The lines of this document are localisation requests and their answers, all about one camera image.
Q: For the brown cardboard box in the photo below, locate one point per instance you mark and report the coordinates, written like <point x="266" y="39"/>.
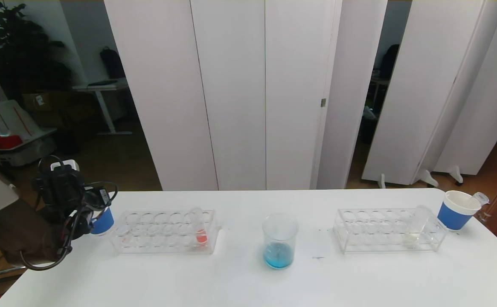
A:
<point x="39" y="101"/>

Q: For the white standing desk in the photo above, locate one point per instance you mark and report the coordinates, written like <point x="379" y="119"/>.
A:
<point x="101" y="87"/>

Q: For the white folding partition with feet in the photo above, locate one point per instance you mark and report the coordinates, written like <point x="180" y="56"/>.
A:
<point x="423" y="85"/>

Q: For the clear acrylic test tube rack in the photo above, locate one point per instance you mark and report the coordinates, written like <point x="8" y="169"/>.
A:
<point x="385" y="238"/>
<point x="167" y="238"/>

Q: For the test tube with yellowish liquid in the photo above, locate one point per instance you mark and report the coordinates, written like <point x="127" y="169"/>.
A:
<point x="414" y="233"/>

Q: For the dark green potted plant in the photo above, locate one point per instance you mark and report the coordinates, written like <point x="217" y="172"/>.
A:
<point x="22" y="51"/>

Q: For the black chair behind partitions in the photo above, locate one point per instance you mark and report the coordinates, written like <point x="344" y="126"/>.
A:
<point x="389" y="62"/>

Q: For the test tube with red liquid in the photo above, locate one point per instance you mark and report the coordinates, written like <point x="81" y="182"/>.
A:
<point x="201" y="237"/>

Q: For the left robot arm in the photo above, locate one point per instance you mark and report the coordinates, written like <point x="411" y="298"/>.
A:
<point x="26" y="230"/>

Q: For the white folding partition with hinge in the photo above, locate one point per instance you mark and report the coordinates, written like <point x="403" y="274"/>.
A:
<point x="231" y="85"/>

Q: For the clear plastic test tube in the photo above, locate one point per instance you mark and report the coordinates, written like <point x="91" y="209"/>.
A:
<point x="481" y="198"/>

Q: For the clear glass beaker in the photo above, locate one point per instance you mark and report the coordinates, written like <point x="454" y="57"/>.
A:
<point x="279" y="253"/>

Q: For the black backpack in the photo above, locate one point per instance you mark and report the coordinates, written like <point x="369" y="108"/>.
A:
<point x="111" y="64"/>

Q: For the white machine base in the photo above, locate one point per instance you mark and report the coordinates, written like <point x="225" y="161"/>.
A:
<point x="11" y="123"/>

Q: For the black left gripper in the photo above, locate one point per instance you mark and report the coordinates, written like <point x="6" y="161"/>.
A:
<point x="103" y="196"/>

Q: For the blue and white paper cup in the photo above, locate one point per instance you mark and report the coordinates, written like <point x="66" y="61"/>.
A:
<point x="452" y="216"/>
<point x="103" y="224"/>

